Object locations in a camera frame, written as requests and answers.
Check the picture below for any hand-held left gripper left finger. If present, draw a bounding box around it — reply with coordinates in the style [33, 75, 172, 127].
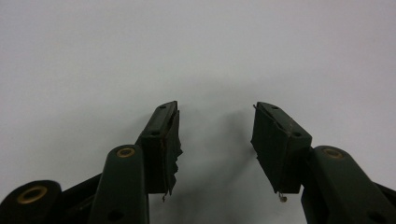
[88, 100, 184, 224]

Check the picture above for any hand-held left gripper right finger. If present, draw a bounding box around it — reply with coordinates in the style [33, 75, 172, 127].
[250, 101, 396, 224]

